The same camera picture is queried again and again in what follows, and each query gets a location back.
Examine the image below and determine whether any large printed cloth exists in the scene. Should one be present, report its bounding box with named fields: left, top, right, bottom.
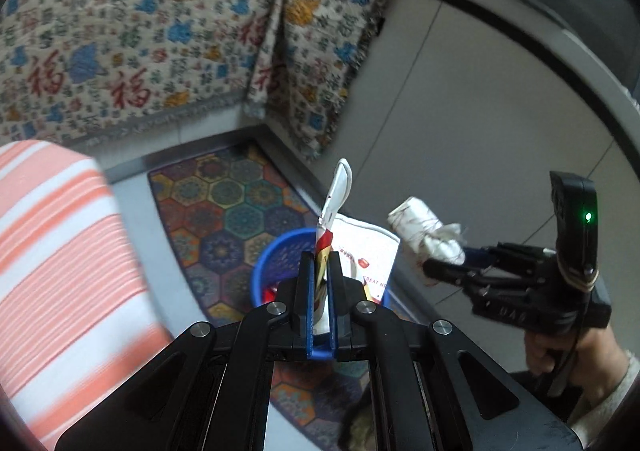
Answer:
left=0, top=0, right=296, bottom=149

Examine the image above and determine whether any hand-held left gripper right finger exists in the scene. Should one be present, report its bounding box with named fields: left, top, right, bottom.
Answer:
left=325, top=251, right=583, bottom=451

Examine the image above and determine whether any red white snack wrapper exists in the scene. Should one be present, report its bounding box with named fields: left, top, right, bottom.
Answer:
left=312, top=158, right=353, bottom=337

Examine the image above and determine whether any person's right forearm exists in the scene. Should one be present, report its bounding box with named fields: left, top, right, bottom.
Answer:
left=567, top=356, right=640, bottom=449

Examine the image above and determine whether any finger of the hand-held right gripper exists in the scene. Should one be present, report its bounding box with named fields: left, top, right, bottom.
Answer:
left=457, top=242, right=556, bottom=268
left=422, top=257, right=506, bottom=289

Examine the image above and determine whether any person's right hand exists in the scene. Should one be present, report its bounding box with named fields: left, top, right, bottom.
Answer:
left=522, top=316, right=626, bottom=399

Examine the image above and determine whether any white paper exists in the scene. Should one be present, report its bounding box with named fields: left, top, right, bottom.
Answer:
left=387, top=196, right=467, bottom=288

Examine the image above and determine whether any orange striped tablecloth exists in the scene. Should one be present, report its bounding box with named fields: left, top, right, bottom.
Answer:
left=0, top=140, right=173, bottom=449

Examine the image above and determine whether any colourful hexagon floor mat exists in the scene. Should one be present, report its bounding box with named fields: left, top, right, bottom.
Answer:
left=146, top=143, right=416, bottom=442

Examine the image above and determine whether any grey kitchen cabinet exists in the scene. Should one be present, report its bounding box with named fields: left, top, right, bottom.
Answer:
left=280, top=0, right=640, bottom=282

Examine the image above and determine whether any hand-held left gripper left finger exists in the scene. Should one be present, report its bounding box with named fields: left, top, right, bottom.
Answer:
left=54, top=251, right=321, bottom=451

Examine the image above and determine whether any blue plastic basket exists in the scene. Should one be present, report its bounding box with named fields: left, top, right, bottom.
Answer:
left=251, top=227, right=396, bottom=312

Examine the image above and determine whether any white plastic bag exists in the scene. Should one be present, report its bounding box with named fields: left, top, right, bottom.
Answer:
left=330, top=213, right=401, bottom=307

